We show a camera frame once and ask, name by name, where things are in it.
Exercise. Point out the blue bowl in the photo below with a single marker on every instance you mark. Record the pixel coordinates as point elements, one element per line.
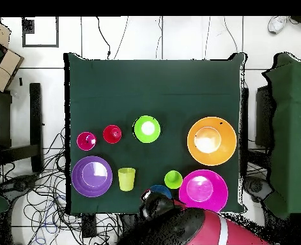
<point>161,190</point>

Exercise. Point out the yellow cup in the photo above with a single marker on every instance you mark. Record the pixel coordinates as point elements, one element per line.
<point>126,180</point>

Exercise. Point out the lime green cup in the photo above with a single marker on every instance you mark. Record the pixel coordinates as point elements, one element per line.
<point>173,180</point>

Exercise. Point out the small green bowl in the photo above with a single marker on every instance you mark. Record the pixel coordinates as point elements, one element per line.
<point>140,132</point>

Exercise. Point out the purple bowl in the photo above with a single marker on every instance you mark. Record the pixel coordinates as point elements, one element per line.
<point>80,181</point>

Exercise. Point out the red cup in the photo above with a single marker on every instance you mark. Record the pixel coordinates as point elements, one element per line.
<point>109,135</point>

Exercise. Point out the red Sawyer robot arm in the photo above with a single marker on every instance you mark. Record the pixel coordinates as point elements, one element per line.
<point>206,229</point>

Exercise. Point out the black power adapter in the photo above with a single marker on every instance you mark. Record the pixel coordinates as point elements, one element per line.
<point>88,227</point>

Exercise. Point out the large pink bowl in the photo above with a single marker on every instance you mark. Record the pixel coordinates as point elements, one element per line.
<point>216,194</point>

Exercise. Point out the magenta cup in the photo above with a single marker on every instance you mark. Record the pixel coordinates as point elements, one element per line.
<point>83,143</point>

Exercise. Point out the large orange bowl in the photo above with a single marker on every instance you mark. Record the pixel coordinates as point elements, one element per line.
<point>226,150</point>

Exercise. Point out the dark green tablecloth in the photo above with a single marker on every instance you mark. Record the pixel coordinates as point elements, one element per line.
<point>152,84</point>

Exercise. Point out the black box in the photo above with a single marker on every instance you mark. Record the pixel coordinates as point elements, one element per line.
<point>262,114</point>

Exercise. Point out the white shoe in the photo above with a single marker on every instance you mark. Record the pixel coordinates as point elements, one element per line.
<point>276,24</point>

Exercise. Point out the black chair frame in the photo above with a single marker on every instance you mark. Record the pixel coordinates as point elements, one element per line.
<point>35,114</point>

